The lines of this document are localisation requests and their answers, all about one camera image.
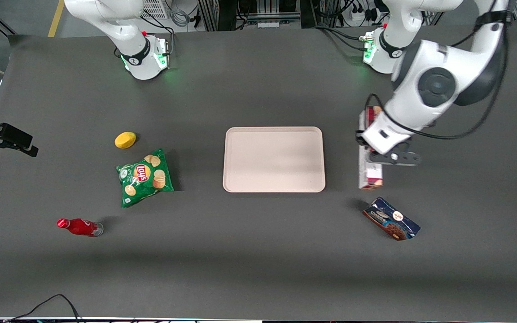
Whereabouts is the red cookie box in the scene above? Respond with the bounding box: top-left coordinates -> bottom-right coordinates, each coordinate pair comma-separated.
359,106 -> 384,191

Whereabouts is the blue chocolate cookie bag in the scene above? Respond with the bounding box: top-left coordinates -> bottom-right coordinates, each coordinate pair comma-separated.
362,197 -> 421,241

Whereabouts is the beige rectangular plastic tray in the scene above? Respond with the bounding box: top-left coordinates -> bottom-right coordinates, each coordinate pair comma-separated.
223,127 -> 326,193

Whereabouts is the white perforated box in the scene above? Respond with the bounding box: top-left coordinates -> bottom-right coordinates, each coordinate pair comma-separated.
141,0 -> 170,19

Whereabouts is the green Lays chips bag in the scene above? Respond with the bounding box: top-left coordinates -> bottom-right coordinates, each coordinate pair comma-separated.
116,148 -> 175,209

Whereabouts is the yellow lemon-shaped object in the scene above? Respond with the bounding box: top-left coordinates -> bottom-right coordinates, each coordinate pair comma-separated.
114,131 -> 137,149

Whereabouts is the red soda bottle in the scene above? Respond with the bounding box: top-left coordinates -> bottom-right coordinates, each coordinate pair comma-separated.
57,218 -> 104,237

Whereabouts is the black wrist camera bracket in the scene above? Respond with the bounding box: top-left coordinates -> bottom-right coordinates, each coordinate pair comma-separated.
368,151 -> 421,167

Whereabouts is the black arm-routed cable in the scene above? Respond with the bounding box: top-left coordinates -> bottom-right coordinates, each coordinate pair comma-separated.
365,9 -> 510,140

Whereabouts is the black base cable bundle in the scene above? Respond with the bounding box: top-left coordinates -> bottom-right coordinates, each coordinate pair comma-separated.
315,25 -> 371,51

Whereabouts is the grey coiled cable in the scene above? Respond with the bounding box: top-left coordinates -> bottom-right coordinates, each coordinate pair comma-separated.
170,0 -> 192,27

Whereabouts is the thin black table cable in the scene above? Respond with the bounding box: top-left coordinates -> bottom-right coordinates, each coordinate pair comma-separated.
3,294 -> 84,323

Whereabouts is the black clamp mount device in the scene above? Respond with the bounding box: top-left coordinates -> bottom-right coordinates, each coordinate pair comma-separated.
0,112 -> 39,160

